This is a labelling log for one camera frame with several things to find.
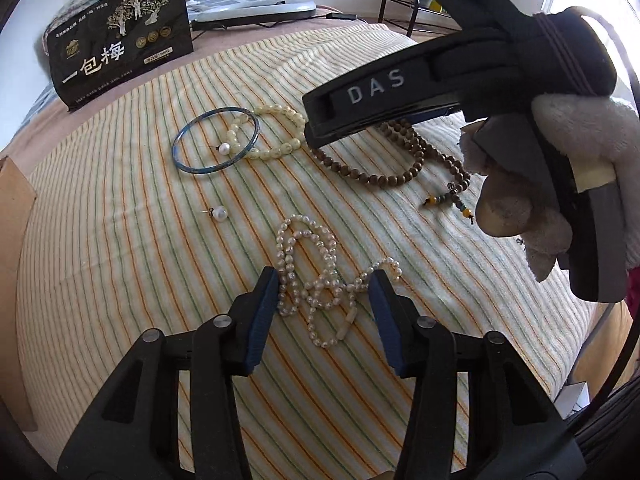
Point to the striped cloth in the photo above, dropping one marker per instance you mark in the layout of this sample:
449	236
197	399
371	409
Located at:
150	285

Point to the beige blanket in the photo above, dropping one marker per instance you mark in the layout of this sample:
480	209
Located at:
30	135

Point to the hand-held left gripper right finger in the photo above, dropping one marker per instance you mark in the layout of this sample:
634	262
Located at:
387	325

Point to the black snack bag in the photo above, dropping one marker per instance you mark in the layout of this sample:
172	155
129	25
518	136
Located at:
120	35

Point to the cardboard box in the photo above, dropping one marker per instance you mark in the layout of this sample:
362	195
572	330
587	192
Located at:
12	285

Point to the black metal rack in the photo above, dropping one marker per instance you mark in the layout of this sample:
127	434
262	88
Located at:
382	5

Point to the blue bangle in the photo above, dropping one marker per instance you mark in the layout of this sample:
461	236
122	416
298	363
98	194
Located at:
256	132

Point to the pearl earring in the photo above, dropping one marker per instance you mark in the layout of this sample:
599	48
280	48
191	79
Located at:
224	149
220	214

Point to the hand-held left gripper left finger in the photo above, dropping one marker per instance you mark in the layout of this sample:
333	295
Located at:
262	320

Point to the person's right hand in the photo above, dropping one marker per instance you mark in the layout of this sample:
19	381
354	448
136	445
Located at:
505	205

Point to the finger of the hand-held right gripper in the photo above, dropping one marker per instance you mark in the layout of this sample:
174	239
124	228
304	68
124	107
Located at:
350	130

